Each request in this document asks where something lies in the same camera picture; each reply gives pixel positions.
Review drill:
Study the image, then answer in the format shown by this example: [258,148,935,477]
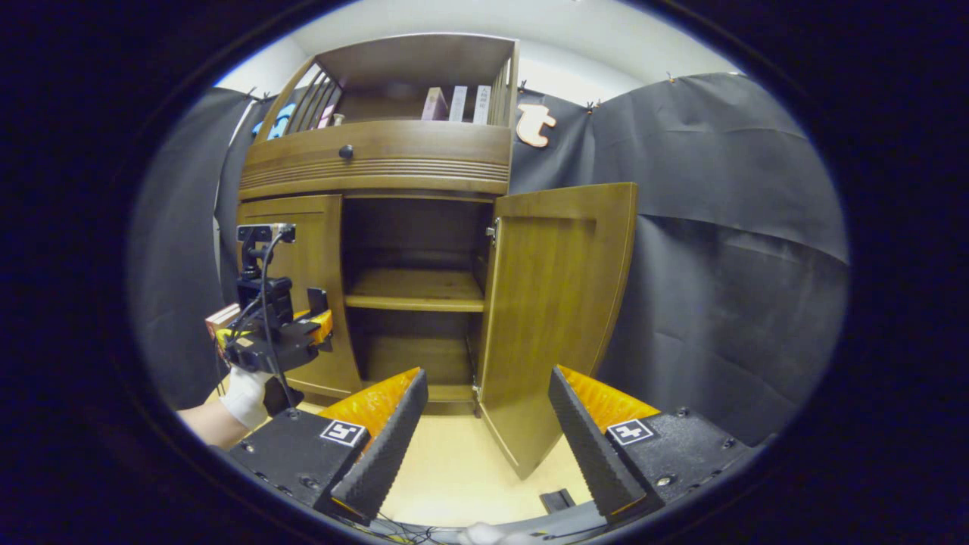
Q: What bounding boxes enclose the wooden cabinet door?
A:
[475,182,638,481]
[236,195,363,400]

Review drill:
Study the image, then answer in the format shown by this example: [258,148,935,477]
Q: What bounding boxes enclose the wooden double-door shoe cabinet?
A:
[236,33,520,417]

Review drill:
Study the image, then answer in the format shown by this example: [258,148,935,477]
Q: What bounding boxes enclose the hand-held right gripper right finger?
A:
[548,366,765,525]

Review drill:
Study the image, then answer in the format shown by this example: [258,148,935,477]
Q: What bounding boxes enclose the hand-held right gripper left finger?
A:
[227,368,429,523]

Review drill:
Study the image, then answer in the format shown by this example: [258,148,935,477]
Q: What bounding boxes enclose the red book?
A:
[204,303,241,340]

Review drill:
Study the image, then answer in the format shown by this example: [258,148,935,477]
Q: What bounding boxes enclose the black backdrop cloth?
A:
[127,72,850,447]

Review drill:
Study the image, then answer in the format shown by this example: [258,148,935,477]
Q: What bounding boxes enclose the thin black cables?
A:
[371,513,436,543]

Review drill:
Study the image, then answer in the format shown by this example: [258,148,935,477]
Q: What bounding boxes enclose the wooden drawer with black knob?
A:
[239,121,513,199]

